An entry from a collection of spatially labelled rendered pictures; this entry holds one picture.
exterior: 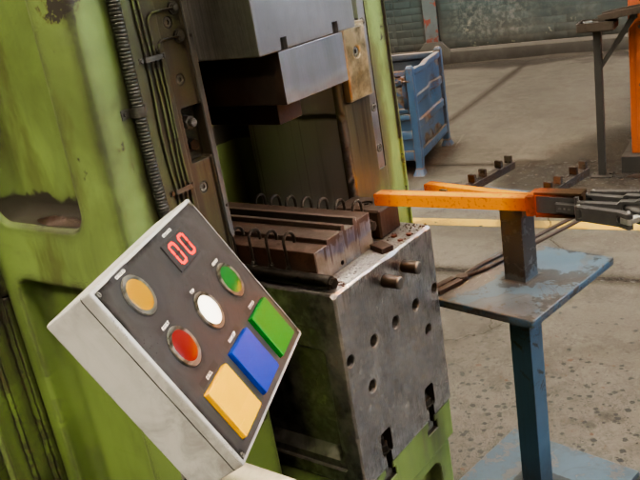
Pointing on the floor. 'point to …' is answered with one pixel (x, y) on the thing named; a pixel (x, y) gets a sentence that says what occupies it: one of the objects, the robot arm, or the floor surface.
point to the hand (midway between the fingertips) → (558, 203)
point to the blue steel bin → (421, 104)
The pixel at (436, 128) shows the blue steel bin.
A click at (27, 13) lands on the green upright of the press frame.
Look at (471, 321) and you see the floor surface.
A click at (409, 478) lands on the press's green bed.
